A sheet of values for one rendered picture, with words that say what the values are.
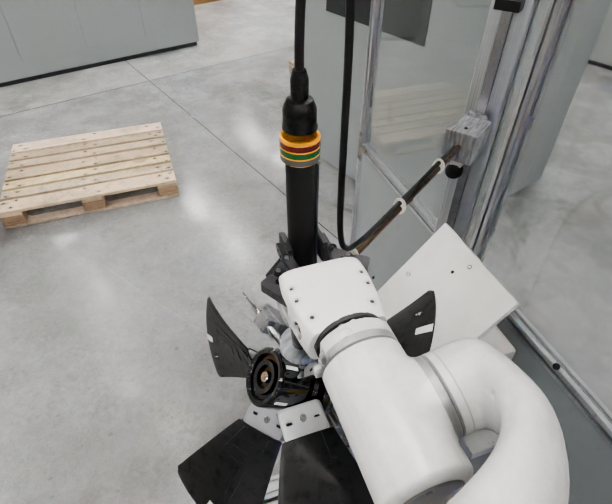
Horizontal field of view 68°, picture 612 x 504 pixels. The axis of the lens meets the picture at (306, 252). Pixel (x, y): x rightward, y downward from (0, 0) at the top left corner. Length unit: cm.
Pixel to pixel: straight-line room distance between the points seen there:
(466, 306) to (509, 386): 64
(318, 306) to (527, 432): 23
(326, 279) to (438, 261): 60
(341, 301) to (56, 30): 584
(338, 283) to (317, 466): 47
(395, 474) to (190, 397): 206
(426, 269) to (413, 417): 71
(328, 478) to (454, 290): 46
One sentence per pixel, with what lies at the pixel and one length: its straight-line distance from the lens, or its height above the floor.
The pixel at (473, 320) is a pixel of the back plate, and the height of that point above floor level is 130.
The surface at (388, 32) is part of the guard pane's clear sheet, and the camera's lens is 186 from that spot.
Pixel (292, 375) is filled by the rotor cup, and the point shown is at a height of 125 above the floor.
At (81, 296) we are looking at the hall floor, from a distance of 304.
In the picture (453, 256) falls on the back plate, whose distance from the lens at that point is 106.
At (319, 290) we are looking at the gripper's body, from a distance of 49.
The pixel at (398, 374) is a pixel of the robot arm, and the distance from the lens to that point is 41.
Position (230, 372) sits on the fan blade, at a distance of 123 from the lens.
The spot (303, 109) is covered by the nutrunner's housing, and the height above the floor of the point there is 182.
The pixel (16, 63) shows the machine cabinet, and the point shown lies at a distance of 620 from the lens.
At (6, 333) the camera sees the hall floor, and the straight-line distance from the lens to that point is 304.
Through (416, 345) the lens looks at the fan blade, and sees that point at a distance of 77.
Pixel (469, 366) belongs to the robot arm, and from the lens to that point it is 41.
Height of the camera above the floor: 202
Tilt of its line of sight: 42 degrees down
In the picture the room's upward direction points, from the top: straight up
